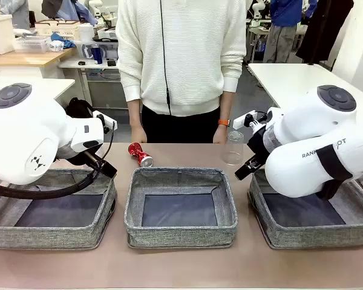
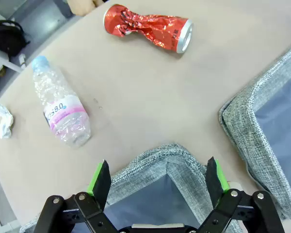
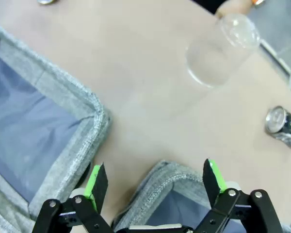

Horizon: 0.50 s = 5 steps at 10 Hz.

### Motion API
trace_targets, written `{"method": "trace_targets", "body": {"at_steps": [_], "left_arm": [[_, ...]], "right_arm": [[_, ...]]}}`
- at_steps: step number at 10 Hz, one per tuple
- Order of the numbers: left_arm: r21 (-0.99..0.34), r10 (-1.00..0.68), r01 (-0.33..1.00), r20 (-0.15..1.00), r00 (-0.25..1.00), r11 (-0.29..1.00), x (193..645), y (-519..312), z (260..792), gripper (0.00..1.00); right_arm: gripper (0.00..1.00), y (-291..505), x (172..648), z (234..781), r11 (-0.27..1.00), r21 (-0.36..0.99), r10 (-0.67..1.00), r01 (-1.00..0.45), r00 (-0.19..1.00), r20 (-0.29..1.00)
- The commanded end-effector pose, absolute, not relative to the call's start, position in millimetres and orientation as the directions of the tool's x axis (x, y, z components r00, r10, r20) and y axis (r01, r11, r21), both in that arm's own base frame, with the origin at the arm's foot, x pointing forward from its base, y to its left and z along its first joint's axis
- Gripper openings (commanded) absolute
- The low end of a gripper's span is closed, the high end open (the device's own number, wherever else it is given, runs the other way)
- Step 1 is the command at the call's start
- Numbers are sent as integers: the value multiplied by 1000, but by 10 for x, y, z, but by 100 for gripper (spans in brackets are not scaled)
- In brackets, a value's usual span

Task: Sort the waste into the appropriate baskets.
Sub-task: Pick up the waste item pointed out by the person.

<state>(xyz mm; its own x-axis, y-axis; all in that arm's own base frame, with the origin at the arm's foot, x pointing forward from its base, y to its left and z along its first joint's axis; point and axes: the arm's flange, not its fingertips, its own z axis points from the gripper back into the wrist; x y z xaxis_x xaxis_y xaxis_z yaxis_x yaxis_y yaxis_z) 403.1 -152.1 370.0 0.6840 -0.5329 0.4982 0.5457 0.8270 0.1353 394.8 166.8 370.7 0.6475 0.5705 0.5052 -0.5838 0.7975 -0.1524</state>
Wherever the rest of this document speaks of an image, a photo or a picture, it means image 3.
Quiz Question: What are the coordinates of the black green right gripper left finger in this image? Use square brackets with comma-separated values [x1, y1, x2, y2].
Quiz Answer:
[31, 162, 112, 233]

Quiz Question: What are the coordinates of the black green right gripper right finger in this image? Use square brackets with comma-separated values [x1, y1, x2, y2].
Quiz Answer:
[196, 159, 282, 233]

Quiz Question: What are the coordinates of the crushed black drink can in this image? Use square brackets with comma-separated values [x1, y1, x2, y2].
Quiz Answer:
[264, 105, 291, 150]

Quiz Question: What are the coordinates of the clear plastic cup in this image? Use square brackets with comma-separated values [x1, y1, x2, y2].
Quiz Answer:
[185, 13, 260, 88]

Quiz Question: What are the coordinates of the person's left hand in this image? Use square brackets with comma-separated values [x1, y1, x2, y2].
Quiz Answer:
[214, 0, 255, 19]

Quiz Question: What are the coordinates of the grey fabric basket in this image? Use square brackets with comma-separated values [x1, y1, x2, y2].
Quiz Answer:
[0, 20, 111, 233]
[113, 159, 291, 233]

